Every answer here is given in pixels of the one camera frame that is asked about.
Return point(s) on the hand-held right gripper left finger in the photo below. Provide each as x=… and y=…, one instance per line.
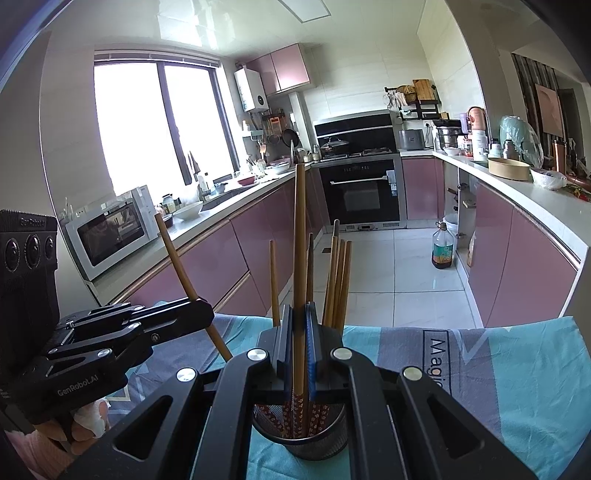
x=287, y=350

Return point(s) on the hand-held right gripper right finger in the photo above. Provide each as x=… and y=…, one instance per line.
x=314, y=355

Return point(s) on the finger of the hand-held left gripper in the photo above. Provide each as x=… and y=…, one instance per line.
x=101, y=316
x=184, y=318

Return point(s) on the brown patterned chopstick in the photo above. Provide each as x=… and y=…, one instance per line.
x=180, y=267
x=300, y=230

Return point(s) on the group of wooden chopsticks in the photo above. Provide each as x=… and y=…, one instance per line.
x=341, y=277

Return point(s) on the black mesh holder cup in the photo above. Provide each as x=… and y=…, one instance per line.
x=300, y=446

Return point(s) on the person's left forearm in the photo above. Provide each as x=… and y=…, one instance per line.
x=32, y=457

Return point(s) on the person's left hand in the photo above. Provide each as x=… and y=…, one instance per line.
x=90, y=424

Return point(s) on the white countertop oven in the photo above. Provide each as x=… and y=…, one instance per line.
x=115, y=230

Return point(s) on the large white bowl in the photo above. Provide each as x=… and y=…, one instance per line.
x=187, y=211

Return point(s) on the pink base cabinets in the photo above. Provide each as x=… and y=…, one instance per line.
x=258, y=240

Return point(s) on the red bowl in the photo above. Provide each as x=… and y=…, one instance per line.
x=247, y=180

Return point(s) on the cooking oil bottle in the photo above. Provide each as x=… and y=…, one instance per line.
x=443, y=251

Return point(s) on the built-in black oven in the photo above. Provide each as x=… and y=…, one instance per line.
x=360, y=194

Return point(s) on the blue grey printed tablecloth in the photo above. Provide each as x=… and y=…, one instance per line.
x=485, y=392

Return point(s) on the white bin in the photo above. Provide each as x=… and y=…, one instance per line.
x=451, y=226

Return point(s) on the bagged food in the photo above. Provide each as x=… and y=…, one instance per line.
x=471, y=249

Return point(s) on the kitchen window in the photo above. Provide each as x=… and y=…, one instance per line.
x=138, y=129

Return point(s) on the hanging black pan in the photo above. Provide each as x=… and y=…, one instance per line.
x=291, y=137

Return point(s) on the wok with glass lid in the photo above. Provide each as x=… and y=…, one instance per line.
x=334, y=145

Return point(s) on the black range hood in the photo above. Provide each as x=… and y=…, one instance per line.
x=355, y=127

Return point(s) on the pink peninsula cabinets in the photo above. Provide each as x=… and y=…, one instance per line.
x=521, y=249

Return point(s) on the white water heater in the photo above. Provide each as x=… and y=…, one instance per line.
x=251, y=90

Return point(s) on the steel pot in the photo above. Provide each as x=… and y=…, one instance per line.
x=449, y=134

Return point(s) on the white bottle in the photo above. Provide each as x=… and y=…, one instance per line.
x=479, y=145

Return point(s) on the beige round steamer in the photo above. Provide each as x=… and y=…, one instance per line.
x=508, y=169

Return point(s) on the wooden cutting board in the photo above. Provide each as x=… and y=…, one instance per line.
x=423, y=90

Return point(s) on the pink kettle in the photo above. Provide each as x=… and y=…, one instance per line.
x=478, y=119

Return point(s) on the white bowl in plastic bag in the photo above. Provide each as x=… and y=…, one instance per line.
x=548, y=179

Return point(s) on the teal appliance in plastic bag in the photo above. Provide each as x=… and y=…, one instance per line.
x=519, y=138

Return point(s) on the copper tumbler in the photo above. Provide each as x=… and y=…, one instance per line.
x=559, y=157

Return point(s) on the ceiling light panel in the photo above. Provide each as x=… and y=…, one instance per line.
x=304, y=9

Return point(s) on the black wall rack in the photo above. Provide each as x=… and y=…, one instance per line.
x=425, y=111

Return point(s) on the pink wall cabinet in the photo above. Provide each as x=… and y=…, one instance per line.
x=286, y=69

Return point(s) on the pink wall picture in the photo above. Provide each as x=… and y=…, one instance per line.
x=549, y=110

